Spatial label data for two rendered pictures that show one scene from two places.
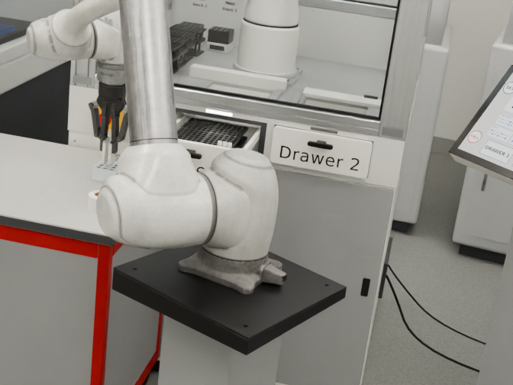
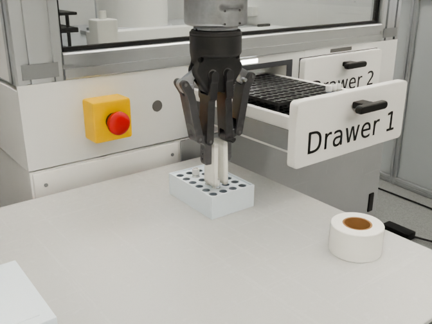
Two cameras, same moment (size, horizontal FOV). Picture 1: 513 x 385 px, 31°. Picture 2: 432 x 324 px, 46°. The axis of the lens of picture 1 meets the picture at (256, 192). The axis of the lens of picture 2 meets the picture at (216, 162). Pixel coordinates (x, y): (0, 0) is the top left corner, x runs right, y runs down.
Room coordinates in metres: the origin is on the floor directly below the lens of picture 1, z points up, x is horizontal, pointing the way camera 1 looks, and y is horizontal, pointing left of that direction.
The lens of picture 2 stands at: (1.97, 0.97, 1.11)
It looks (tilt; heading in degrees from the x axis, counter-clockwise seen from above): 20 degrees down; 313
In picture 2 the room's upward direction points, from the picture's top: straight up
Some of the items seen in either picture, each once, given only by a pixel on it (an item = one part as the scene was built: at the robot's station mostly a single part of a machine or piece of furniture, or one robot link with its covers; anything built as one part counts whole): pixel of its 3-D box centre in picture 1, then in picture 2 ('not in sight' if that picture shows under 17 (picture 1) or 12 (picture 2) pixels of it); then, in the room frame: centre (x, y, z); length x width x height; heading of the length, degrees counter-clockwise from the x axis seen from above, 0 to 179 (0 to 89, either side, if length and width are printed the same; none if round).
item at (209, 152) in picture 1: (191, 161); (351, 120); (2.38, 0.19, 0.87); 0.29 x 0.02 x 0.11; 81
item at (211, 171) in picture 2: (105, 151); (211, 162); (2.48, 0.43, 0.84); 0.03 x 0.01 x 0.07; 165
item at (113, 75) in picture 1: (113, 72); (215, 7); (2.48, 0.43, 1.07); 0.09 x 0.09 x 0.06
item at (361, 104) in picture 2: (188, 153); (365, 105); (2.35, 0.19, 0.91); 0.07 x 0.04 x 0.01; 81
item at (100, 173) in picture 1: (114, 169); (210, 189); (2.50, 0.41, 0.78); 0.12 x 0.08 x 0.04; 169
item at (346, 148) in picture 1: (320, 152); (341, 76); (2.60, -0.17, 0.87); 0.29 x 0.02 x 0.11; 81
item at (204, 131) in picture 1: (209, 142); (271, 101); (2.58, 0.15, 0.87); 0.22 x 0.18 x 0.06; 171
